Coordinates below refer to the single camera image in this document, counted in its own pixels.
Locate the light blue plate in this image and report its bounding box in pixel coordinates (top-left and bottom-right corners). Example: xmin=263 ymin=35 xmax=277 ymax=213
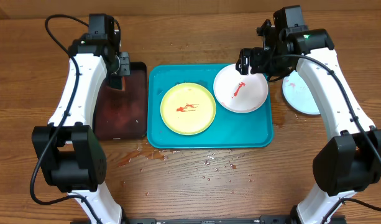
xmin=282 ymin=71 xmax=320 ymax=115

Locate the white plate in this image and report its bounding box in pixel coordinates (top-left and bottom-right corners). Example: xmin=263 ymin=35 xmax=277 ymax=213
xmin=213 ymin=64 xmax=269 ymax=113

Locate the yellow green plate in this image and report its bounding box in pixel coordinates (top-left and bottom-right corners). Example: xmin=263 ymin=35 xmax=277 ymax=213
xmin=160 ymin=83 xmax=216 ymax=136

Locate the green and orange sponge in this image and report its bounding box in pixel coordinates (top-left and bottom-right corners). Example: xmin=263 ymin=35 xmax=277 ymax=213
xmin=108 ymin=75 xmax=126 ymax=91

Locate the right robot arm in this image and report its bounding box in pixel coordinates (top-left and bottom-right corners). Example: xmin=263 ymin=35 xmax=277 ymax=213
xmin=236 ymin=6 xmax=381 ymax=223

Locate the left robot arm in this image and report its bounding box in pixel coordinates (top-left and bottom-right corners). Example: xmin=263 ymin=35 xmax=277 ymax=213
xmin=29 ymin=14 xmax=130 ymax=223

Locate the teal serving tray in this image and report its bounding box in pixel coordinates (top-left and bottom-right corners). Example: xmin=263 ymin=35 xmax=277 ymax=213
xmin=147 ymin=63 xmax=274 ymax=149

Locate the black rectangular tray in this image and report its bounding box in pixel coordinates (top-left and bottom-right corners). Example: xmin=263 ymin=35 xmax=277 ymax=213
xmin=93 ymin=62 xmax=147 ymax=141

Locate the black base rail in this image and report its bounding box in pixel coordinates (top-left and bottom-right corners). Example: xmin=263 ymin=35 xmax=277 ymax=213
xmin=129 ymin=215 xmax=290 ymax=224

